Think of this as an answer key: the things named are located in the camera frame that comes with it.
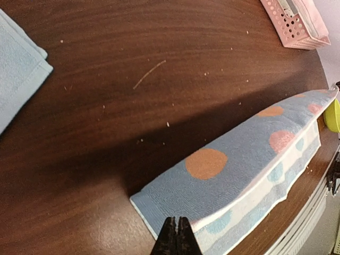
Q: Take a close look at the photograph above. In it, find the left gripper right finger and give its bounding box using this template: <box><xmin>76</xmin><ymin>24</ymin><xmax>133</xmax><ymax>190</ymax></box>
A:
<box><xmin>177</xmin><ymin>217</ymin><xmax>202</xmax><ymax>255</ymax></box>

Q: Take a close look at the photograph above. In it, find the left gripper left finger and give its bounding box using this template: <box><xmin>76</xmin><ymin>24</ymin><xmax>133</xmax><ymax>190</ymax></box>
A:
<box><xmin>150</xmin><ymin>217</ymin><xmax>177</xmax><ymax>255</ymax></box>

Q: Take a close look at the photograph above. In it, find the blue polka dot towel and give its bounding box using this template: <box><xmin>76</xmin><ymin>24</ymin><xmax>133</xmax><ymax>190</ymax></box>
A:
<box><xmin>130</xmin><ymin>88</ymin><xmax>339</xmax><ymax>254</ymax></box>

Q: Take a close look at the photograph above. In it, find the lime green bowl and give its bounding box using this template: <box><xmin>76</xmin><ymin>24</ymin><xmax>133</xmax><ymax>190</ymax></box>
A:
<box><xmin>324</xmin><ymin>99</ymin><xmax>339</xmax><ymax>133</ymax></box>

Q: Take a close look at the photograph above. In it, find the plain light blue towel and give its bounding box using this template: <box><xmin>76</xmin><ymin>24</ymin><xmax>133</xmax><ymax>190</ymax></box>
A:
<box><xmin>1</xmin><ymin>11</ymin><xmax>53</xmax><ymax>132</ymax></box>

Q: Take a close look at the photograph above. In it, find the pink plastic basket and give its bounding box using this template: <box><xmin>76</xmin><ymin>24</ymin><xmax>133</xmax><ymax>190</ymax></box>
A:
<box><xmin>260</xmin><ymin>0</ymin><xmax>331</xmax><ymax>50</ymax></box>

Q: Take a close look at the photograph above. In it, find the front aluminium rail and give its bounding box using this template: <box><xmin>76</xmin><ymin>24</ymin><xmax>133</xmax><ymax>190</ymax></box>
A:
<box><xmin>262</xmin><ymin>148</ymin><xmax>340</xmax><ymax>255</ymax></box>

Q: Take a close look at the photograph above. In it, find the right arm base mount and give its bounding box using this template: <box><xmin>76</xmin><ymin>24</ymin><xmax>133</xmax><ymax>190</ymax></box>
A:
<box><xmin>326</xmin><ymin>151</ymin><xmax>339</xmax><ymax>196</ymax></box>

